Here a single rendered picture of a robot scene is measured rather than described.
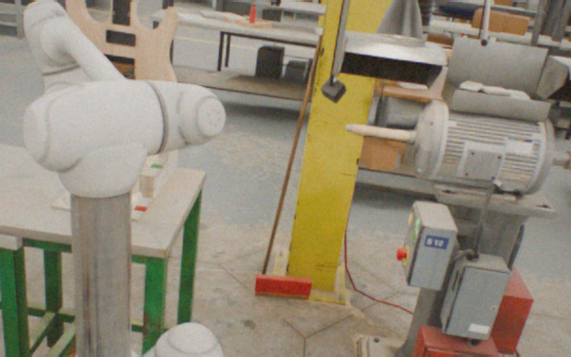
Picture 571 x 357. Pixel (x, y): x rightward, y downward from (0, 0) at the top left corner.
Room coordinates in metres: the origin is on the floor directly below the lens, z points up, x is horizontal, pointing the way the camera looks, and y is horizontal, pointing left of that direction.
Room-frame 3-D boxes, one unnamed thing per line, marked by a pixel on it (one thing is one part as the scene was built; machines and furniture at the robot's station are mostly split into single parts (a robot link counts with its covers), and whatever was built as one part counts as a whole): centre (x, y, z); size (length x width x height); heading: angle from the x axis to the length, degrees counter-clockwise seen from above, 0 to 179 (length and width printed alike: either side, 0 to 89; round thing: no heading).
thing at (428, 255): (1.48, -0.51, 0.99); 0.24 x 0.21 x 0.26; 89
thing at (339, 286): (2.74, -0.22, 0.02); 0.40 x 0.40 x 0.02; 89
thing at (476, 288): (1.57, -0.66, 0.93); 0.15 x 0.10 x 0.55; 89
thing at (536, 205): (1.72, -0.67, 1.11); 0.36 x 0.24 x 0.04; 89
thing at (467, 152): (1.71, -0.60, 1.25); 0.41 x 0.27 x 0.26; 89
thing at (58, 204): (1.58, 0.55, 0.94); 0.27 x 0.15 x 0.01; 89
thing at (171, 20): (1.73, 0.42, 1.50); 0.07 x 0.04 x 0.09; 88
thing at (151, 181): (1.73, 0.55, 0.98); 0.27 x 0.16 x 0.09; 89
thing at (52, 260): (1.92, 0.88, 0.45); 0.05 x 0.05 x 0.90; 89
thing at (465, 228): (1.60, -0.60, 1.02); 0.13 x 0.04 x 0.04; 89
